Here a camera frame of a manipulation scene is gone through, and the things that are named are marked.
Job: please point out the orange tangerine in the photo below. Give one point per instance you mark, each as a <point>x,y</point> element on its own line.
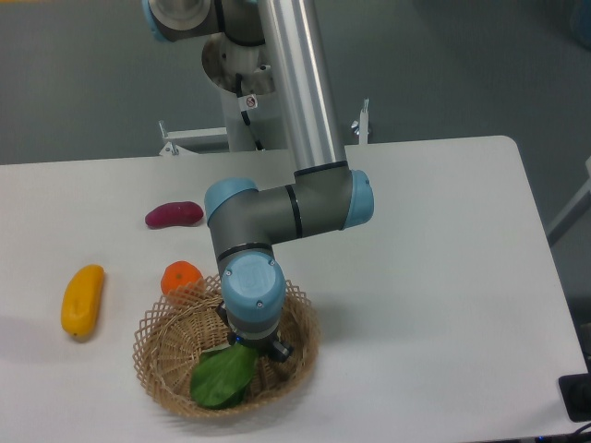
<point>177,274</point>

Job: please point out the black device at table edge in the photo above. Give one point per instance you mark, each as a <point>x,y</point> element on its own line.
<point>575,392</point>

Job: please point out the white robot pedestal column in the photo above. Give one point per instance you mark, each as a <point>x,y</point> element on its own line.
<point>243,77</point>

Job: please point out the yellow mango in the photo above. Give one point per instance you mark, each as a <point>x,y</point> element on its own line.
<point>82,301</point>

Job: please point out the woven wicker basket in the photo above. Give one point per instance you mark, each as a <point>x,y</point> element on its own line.
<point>184,324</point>

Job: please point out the white table leg frame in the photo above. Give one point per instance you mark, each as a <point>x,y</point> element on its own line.
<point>572,211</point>

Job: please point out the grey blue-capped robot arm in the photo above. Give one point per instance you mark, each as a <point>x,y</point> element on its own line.
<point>326,195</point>

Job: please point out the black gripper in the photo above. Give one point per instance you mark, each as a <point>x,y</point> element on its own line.
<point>279,351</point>

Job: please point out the green bok choy vegetable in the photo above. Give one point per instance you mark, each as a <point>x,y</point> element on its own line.
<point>222,376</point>

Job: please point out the purple sweet potato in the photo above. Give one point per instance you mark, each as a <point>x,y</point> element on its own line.
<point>183,213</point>

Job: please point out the white metal base frame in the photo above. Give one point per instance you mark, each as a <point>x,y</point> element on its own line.
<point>216,139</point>

